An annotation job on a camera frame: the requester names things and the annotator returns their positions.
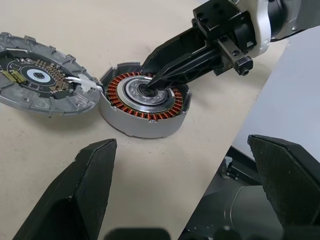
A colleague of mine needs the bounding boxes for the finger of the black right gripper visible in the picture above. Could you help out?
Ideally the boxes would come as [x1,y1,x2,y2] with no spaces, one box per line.
[141,26,209,75]
[146,46,225,90]

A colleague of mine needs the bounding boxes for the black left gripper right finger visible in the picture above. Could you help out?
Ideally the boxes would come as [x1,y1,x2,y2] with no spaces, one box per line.
[247,134,320,238]

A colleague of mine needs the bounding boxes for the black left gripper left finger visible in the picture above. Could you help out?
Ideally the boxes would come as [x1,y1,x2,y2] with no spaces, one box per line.
[12,138,118,240]

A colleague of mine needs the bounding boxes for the silver spoked rotor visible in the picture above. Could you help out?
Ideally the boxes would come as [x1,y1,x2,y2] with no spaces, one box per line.
[116,77,175,115]

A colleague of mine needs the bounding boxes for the silver motor lid circuit board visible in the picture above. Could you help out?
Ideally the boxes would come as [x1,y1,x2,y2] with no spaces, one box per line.
[0,31,101,118]

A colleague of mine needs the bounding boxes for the silver motor housing copper coils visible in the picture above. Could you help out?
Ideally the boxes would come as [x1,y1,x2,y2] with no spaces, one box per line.
[98,61,193,140]

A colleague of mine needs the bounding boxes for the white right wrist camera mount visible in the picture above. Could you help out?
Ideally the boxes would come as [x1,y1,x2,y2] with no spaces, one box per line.
[239,0,272,59]

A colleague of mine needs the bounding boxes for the black metal frame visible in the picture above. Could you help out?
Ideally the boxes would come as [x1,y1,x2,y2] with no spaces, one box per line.
[219,146,263,186]

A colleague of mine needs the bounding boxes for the white wire connector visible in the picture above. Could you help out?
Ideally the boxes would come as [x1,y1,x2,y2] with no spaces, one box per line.
[67,73,105,95]

